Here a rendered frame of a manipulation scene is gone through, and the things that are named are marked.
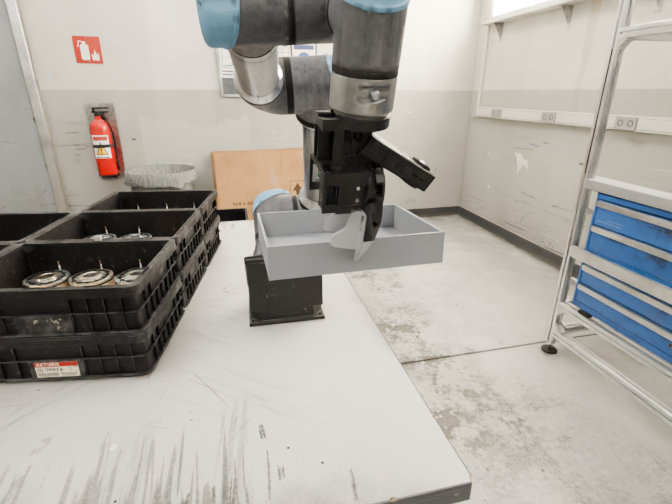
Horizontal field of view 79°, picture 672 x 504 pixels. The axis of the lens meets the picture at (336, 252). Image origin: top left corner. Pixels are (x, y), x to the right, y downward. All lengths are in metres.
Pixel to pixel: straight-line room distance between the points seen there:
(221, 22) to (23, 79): 3.85
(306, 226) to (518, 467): 1.35
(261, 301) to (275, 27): 0.75
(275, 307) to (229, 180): 2.90
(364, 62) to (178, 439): 0.71
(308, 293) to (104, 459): 0.58
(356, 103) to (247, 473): 0.61
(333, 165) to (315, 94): 0.42
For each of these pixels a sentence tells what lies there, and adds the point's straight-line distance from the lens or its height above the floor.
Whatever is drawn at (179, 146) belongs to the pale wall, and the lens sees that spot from 4.13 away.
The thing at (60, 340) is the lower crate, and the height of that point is 0.81.
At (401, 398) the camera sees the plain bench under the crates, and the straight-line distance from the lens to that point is 0.92.
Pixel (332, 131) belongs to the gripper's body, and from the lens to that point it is 0.49.
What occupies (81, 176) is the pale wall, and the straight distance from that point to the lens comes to 4.35.
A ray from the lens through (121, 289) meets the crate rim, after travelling 0.94.
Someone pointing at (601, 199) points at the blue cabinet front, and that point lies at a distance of 2.19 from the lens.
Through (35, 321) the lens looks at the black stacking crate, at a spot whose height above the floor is 0.86.
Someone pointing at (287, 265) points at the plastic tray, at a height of 1.07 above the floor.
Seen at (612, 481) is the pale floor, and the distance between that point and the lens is 1.95.
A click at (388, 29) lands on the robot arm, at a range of 0.46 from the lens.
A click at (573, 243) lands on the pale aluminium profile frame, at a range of 2.28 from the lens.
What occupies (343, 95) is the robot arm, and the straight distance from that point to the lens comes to 0.48.
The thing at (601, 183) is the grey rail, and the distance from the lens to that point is 2.15.
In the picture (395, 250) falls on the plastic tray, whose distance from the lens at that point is 0.62.
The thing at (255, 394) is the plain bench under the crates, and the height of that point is 0.70.
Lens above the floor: 1.30
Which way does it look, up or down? 21 degrees down
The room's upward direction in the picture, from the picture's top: straight up
